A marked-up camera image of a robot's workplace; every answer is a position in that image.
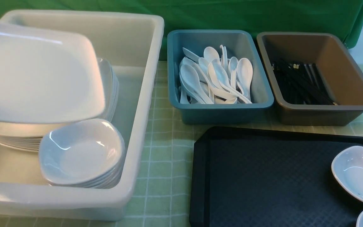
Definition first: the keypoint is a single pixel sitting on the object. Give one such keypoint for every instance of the teal plastic bin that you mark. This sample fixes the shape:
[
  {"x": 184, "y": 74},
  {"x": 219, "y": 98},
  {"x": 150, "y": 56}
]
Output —
[{"x": 238, "y": 43}]

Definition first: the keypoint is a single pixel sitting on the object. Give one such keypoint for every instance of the large white plastic tub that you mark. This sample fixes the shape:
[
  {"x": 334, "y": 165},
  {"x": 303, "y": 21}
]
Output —
[{"x": 131, "y": 43}]

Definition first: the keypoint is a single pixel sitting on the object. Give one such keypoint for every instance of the black plastic serving tray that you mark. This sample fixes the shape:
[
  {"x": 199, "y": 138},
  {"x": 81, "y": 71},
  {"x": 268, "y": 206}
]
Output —
[{"x": 246, "y": 177}]

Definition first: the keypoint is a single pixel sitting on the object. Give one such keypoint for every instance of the green backdrop cloth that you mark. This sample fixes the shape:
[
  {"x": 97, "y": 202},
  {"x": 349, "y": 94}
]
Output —
[{"x": 342, "y": 18}]

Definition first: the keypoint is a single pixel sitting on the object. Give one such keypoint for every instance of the stack of white square plates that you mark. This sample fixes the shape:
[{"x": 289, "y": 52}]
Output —
[{"x": 111, "y": 89}]

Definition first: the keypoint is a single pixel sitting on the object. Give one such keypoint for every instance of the pile of black chopsticks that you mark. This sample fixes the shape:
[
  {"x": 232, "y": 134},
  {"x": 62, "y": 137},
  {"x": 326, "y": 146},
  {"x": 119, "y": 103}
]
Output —
[{"x": 301, "y": 83}]

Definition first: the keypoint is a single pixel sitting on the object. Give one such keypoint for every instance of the large white square plate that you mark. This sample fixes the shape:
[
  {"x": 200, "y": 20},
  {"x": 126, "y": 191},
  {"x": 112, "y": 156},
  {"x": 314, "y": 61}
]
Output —
[{"x": 48, "y": 76}]

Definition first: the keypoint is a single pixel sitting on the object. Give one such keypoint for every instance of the green checkered tablecloth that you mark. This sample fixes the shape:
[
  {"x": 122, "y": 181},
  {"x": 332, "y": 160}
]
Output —
[{"x": 162, "y": 193}]

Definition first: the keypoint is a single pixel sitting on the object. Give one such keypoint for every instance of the brown plastic bin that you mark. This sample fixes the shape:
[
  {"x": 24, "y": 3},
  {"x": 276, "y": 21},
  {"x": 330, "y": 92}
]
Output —
[{"x": 341, "y": 75}]

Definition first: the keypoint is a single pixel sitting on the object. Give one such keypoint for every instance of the stack of white bowls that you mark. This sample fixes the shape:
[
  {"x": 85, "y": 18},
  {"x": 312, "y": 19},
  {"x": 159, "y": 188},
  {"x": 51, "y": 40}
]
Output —
[{"x": 86, "y": 154}]

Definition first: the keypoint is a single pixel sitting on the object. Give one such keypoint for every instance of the pile of white spoons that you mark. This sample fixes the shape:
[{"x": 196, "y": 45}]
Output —
[{"x": 214, "y": 78}]

